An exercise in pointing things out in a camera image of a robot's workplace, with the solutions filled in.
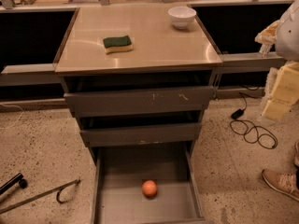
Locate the tan sneaker shoe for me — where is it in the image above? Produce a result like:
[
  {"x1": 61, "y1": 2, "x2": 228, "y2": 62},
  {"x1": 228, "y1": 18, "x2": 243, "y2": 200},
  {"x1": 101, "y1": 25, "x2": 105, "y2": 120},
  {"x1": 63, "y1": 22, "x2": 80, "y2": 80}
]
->
[{"x1": 262, "y1": 169, "x2": 299, "y2": 202}]

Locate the middle grey drawer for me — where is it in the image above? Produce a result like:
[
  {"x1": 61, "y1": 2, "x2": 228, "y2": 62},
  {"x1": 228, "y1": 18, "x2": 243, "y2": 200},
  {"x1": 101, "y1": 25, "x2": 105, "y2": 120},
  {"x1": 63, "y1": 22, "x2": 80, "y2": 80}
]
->
[{"x1": 80, "y1": 123, "x2": 201, "y2": 147}]

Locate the white bowl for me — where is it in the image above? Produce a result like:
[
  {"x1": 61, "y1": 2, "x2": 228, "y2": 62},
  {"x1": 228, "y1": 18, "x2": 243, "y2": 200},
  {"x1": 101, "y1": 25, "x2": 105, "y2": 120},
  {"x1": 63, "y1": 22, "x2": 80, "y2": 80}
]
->
[{"x1": 168, "y1": 7, "x2": 196, "y2": 29}]

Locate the right grey shelf rail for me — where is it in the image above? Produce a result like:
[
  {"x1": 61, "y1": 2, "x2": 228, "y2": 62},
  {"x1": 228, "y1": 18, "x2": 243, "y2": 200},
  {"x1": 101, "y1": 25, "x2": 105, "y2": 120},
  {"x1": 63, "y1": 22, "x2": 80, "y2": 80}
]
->
[{"x1": 218, "y1": 52, "x2": 286, "y2": 74}]

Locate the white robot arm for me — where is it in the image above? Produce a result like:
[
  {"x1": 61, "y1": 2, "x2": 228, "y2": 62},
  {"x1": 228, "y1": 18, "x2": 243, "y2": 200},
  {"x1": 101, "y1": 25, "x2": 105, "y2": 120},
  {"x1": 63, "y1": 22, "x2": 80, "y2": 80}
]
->
[{"x1": 255, "y1": 0, "x2": 299, "y2": 120}]

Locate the black caster leg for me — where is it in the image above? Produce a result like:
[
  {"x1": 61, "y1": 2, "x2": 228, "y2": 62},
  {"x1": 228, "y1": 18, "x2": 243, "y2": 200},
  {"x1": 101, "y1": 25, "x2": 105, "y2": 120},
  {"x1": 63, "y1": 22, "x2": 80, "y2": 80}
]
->
[{"x1": 0, "y1": 173, "x2": 27, "y2": 195}]

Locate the grey drawer cabinet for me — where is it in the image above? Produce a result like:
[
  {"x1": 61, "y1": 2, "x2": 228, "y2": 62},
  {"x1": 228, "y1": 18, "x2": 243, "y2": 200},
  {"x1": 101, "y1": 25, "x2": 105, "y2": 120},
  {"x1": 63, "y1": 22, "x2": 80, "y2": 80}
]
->
[{"x1": 52, "y1": 2, "x2": 224, "y2": 224}]

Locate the metal rod with hook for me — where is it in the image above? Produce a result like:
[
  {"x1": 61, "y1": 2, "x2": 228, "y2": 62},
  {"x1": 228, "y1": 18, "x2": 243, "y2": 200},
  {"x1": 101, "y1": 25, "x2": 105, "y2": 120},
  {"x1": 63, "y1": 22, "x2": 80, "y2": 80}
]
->
[{"x1": 0, "y1": 179, "x2": 80, "y2": 215}]

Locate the green yellow sponge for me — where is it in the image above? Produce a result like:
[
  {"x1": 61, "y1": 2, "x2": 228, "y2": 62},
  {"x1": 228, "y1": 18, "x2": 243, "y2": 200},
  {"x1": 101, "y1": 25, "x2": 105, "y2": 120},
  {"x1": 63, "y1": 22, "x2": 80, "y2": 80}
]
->
[{"x1": 103, "y1": 35, "x2": 133, "y2": 54}]

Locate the grey drawer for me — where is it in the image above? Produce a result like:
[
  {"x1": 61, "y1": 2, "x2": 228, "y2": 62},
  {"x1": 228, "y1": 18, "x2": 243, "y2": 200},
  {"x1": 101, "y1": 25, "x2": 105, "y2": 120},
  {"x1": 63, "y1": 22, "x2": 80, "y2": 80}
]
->
[
  {"x1": 91, "y1": 144, "x2": 214, "y2": 224},
  {"x1": 80, "y1": 123, "x2": 201, "y2": 147},
  {"x1": 64, "y1": 86, "x2": 213, "y2": 118}
]

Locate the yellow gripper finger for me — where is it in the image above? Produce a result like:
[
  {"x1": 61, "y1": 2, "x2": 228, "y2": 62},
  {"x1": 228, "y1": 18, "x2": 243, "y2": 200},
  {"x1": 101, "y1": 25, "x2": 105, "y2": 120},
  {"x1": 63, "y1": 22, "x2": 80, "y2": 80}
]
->
[
  {"x1": 254, "y1": 21, "x2": 278, "y2": 45},
  {"x1": 261, "y1": 62, "x2": 299, "y2": 120}
]

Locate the clear plastic water bottle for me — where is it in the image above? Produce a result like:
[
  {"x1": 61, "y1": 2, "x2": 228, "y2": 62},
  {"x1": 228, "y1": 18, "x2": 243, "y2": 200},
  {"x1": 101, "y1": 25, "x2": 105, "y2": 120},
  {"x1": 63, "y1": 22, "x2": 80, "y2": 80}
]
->
[{"x1": 259, "y1": 44, "x2": 273, "y2": 57}]

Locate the grey shelf rail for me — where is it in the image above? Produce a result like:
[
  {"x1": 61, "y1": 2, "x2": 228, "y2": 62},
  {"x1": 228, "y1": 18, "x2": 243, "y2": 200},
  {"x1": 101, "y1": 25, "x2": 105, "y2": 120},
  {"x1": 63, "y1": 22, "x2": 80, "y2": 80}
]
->
[
  {"x1": 218, "y1": 52, "x2": 286, "y2": 74},
  {"x1": 0, "y1": 63, "x2": 60, "y2": 87}
]

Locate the top grey drawer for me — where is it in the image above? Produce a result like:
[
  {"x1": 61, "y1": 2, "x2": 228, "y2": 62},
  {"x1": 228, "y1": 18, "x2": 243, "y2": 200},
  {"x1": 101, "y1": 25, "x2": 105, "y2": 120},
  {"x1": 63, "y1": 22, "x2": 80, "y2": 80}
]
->
[{"x1": 64, "y1": 86, "x2": 213, "y2": 118}]

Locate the black power cable with adapter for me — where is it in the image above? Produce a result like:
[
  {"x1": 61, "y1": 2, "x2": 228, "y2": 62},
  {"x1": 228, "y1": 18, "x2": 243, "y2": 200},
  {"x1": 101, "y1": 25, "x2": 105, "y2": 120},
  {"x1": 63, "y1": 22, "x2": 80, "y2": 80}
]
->
[{"x1": 229, "y1": 85, "x2": 279, "y2": 150}]

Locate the bottom grey drawer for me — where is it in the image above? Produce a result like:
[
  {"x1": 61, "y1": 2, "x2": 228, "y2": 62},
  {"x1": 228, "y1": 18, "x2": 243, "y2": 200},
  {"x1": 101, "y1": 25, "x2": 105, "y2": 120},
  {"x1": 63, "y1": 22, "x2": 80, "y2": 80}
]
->
[{"x1": 91, "y1": 144, "x2": 214, "y2": 224}]

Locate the orange fruit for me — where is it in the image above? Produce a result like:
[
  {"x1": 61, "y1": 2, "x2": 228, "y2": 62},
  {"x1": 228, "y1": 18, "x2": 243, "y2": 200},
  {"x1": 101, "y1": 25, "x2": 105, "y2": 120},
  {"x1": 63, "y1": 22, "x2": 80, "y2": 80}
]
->
[{"x1": 142, "y1": 180, "x2": 157, "y2": 197}]

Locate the left grey shelf rail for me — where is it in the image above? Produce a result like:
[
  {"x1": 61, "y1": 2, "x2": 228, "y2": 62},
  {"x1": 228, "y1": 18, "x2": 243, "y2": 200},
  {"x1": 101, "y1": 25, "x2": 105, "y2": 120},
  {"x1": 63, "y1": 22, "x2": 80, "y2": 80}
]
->
[{"x1": 0, "y1": 63, "x2": 60, "y2": 87}]

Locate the white thin cable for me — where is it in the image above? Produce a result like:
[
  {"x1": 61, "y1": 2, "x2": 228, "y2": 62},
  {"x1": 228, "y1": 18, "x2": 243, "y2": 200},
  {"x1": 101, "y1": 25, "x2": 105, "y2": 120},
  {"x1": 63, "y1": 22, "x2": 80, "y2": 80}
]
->
[{"x1": 0, "y1": 102, "x2": 26, "y2": 131}]

